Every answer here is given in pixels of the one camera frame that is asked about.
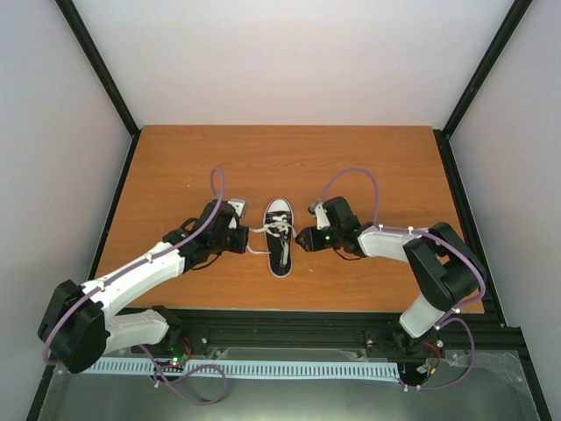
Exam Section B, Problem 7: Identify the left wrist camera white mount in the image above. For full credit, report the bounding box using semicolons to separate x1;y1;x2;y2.
228;198;247;218

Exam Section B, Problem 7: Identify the right black frame post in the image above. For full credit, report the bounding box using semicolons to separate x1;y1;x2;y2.
442;0;533;141

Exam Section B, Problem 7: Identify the black white canvas sneaker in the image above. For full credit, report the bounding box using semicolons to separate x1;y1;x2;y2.
263;198;295;278

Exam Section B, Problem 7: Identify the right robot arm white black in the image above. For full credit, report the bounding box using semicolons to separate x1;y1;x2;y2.
296;196;486;355

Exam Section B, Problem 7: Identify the black frame post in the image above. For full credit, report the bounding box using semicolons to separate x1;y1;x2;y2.
55;0;140;138
442;0;533;141

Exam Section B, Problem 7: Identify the white shoelace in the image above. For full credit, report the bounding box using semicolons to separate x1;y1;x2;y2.
250;219;294;273

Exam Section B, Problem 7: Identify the small circuit board with led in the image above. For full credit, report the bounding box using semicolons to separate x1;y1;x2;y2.
167;344;192;367

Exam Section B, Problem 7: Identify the left black frame post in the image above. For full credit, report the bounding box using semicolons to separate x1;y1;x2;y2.
55;0;140;138

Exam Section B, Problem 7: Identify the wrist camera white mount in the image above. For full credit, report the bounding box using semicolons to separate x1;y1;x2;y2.
309;201;331;231
228;198;247;218

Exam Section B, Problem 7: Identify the light blue slotted cable duct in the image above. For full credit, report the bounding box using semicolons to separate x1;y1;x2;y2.
85;357;400;382

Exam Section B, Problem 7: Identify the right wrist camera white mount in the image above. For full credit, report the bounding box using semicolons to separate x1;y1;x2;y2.
309;201;331;231

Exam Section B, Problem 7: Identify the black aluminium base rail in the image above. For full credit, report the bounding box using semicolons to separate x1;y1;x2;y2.
56;306;525;356

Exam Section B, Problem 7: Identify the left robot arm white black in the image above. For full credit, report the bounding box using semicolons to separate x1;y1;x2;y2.
38;198;249;374

